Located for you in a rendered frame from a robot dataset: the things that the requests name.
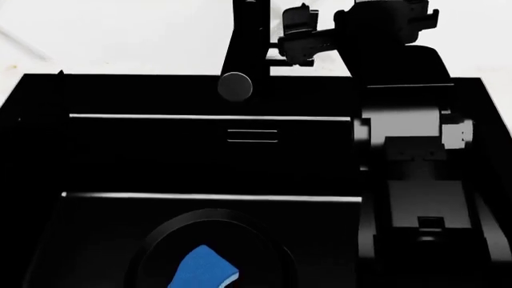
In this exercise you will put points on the blue sponge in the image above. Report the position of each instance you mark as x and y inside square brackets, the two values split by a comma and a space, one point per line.
[202, 268]

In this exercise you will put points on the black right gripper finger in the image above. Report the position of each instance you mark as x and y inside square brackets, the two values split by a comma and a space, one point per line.
[298, 18]
[304, 45]

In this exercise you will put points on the black faucet with round spout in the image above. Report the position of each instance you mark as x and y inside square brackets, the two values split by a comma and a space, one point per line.
[242, 45]

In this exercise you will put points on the black kitchen sink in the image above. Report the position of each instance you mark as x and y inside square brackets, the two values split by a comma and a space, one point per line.
[160, 162]

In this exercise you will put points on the black round pan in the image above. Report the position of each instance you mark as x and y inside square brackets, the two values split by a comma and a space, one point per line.
[160, 240]

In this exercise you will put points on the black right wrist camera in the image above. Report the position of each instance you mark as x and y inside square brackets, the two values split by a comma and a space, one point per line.
[424, 16]

